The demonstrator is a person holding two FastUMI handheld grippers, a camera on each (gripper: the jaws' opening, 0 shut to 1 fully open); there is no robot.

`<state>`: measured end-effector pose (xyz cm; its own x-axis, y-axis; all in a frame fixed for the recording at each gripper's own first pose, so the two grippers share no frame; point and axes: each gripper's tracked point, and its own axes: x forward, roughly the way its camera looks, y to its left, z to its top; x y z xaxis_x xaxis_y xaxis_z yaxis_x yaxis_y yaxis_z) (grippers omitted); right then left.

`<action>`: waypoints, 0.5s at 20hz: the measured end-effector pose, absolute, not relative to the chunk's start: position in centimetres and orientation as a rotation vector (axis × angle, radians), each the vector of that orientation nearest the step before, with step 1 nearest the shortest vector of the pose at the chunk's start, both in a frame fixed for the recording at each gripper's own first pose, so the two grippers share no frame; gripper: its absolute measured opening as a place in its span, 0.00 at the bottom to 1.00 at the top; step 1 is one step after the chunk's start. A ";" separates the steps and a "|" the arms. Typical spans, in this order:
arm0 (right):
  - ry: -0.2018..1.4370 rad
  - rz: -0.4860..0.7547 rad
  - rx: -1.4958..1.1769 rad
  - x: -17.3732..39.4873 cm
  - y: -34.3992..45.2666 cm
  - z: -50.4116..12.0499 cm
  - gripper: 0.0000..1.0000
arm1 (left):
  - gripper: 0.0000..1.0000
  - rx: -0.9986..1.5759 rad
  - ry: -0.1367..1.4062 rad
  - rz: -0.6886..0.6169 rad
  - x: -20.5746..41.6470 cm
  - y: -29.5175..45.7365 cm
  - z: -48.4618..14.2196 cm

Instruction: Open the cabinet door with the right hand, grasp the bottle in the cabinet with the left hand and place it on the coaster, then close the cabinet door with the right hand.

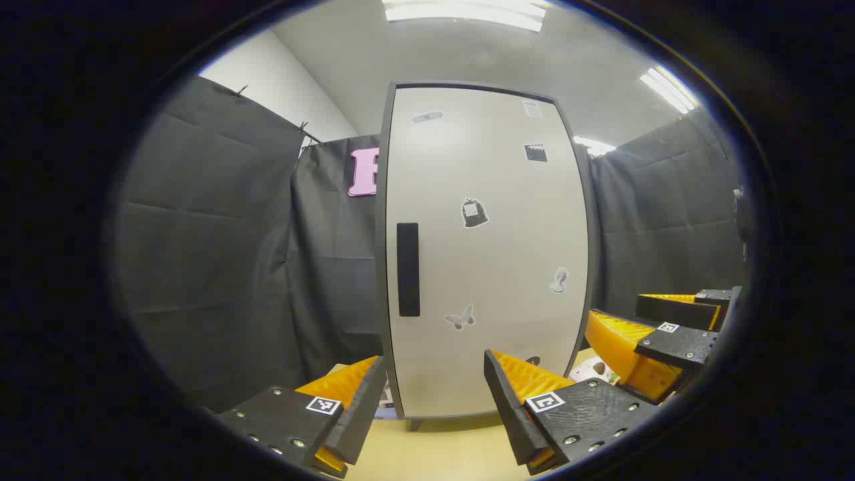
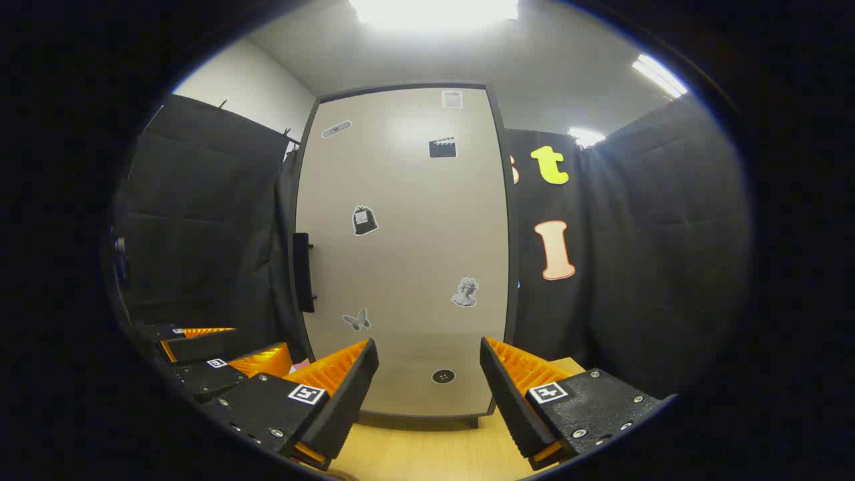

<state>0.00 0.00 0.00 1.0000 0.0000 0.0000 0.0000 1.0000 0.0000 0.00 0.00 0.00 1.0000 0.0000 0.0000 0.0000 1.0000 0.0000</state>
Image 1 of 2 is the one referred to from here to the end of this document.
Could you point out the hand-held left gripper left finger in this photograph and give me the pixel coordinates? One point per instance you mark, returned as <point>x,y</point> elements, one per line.
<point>364,407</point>

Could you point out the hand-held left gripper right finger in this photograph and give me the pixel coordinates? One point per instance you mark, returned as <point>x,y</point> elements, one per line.
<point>509,407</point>

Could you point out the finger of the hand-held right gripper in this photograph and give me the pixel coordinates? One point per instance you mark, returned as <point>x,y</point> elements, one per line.
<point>674,311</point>
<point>678,346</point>

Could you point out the dark grey cabinet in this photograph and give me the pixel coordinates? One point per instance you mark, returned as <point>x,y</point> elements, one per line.
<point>380,267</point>

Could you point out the blue printed box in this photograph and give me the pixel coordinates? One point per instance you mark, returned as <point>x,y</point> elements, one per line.
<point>387,401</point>

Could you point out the ceiling light panel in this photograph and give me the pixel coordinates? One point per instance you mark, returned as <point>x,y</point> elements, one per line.
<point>467,12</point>
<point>670,89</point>
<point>593,146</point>

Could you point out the black backdrop cloth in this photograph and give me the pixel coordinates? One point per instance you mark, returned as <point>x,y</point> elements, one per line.
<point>214,254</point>

